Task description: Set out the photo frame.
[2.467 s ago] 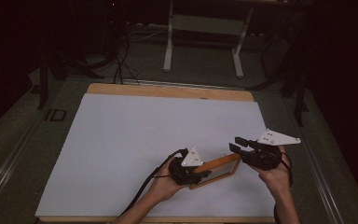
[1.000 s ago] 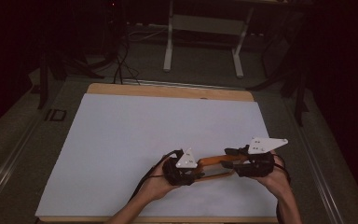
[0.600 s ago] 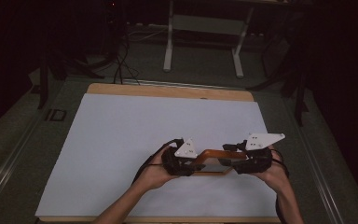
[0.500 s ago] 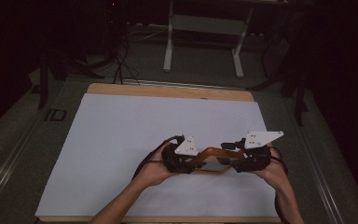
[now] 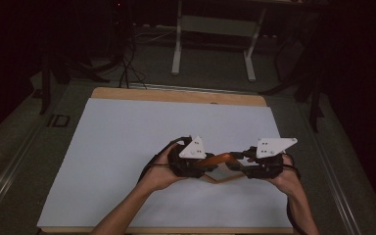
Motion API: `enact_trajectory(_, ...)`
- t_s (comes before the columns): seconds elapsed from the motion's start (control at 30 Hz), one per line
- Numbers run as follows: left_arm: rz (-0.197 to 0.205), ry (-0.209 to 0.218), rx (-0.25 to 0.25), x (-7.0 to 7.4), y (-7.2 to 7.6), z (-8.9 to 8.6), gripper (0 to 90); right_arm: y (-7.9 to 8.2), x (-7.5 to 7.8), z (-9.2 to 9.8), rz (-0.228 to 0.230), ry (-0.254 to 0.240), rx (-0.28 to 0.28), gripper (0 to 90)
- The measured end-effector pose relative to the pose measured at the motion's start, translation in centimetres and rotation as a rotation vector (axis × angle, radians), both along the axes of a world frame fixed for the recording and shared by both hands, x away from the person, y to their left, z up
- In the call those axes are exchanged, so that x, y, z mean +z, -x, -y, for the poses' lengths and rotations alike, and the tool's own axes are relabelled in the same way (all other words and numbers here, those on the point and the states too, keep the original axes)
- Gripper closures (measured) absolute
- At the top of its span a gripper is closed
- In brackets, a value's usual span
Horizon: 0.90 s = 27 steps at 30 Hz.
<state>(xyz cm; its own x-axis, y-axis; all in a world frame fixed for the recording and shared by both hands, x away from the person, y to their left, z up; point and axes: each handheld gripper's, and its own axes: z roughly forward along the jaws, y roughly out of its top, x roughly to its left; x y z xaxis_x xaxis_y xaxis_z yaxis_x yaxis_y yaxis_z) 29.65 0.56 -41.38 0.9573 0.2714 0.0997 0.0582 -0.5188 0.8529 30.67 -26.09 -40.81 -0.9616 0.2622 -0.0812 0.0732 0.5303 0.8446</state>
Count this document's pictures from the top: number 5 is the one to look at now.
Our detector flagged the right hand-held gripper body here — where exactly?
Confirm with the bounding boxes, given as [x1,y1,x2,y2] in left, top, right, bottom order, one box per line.
[241,136,299,180]

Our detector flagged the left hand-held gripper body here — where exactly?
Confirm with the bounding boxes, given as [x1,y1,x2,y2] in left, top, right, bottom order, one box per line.
[167,135,217,179]

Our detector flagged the orange strip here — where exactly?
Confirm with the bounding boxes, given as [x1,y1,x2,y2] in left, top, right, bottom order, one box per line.
[202,152,248,185]

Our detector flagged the person's right hand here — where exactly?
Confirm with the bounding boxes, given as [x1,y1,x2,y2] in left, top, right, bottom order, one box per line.
[264,153,304,198]

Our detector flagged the person's left hand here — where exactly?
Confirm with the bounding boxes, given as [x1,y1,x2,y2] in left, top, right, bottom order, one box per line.
[142,142,186,193]

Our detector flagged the white table mat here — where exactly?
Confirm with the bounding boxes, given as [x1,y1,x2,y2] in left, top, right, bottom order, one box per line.
[37,97,294,229]

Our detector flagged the black floor socket plate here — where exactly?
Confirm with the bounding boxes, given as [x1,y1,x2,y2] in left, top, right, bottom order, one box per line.
[46,114,71,128]

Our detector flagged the black metal stand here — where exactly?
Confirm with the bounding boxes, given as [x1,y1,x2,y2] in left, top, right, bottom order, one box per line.
[32,52,67,116]

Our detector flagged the metal floor rail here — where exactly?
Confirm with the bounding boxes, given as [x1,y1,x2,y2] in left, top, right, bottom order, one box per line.
[128,82,260,96]

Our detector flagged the black floor cables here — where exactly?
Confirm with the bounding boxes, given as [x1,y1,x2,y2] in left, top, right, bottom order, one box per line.
[117,28,177,90]

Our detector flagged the white metal desk frame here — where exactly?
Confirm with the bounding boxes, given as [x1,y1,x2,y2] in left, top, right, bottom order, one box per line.
[170,0,269,83]

